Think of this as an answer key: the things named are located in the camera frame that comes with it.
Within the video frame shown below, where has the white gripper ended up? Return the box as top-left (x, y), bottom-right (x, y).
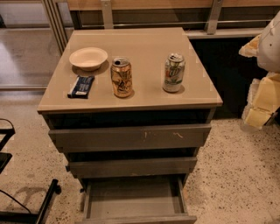
top-left (239, 35), bottom-right (280, 128)

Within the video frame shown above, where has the orange soda can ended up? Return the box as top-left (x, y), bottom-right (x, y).
top-left (110, 57), bottom-right (133, 98)

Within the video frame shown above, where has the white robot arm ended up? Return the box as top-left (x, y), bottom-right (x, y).
top-left (239, 11), bottom-right (280, 129)

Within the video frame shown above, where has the grey top drawer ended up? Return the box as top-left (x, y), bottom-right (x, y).
top-left (49, 124), bottom-right (211, 153)

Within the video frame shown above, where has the green white soda can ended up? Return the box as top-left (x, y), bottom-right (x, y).
top-left (163, 52), bottom-right (186, 93)

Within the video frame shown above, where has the grey middle drawer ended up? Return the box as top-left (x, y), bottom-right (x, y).
top-left (68, 157), bottom-right (197, 179)

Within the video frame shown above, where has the beige top drawer cabinet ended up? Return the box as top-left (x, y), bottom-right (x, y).
top-left (37, 27), bottom-right (224, 224)

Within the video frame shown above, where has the grey open bottom drawer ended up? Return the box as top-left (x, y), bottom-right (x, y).
top-left (75, 176), bottom-right (196, 224)

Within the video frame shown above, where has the wooden counter with metal brackets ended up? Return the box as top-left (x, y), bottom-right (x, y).
top-left (66, 0), bottom-right (280, 39)

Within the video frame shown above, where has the white bowl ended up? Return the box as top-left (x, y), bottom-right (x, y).
top-left (69, 47), bottom-right (108, 71)

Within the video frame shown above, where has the dark blue snack packet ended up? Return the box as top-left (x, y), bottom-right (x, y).
top-left (67, 76), bottom-right (95, 99)

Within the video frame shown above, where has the metal window frame post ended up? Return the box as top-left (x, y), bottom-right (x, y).
top-left (41, 0), bottom-right (68, 54)

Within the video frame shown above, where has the black chair frame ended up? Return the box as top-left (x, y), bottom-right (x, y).
top-left (0, 118), bottom-right (61, 224)

